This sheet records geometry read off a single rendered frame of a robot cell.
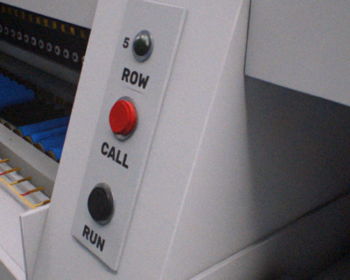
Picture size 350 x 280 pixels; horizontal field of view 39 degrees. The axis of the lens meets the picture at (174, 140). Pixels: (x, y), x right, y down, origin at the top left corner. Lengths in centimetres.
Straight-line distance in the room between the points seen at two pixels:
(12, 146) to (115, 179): 21
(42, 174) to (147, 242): 18
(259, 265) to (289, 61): 12
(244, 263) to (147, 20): 13
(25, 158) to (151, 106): 21
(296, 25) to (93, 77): 11
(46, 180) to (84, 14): 14
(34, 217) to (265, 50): 16
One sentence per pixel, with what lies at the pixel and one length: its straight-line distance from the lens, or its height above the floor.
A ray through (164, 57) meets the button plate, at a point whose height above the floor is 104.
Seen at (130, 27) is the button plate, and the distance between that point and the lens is 24.
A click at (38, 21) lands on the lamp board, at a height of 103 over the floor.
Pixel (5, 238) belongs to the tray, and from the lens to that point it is 36.
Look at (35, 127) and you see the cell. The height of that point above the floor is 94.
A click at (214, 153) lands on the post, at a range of 21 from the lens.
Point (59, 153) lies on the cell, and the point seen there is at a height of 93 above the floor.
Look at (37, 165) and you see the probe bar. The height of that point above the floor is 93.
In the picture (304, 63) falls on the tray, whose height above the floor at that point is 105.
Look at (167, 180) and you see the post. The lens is 21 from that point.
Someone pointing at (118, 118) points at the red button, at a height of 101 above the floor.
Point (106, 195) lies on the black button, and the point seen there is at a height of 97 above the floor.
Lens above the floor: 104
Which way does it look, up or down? 10 degrees down
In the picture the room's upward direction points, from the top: 16 degrees clockwise
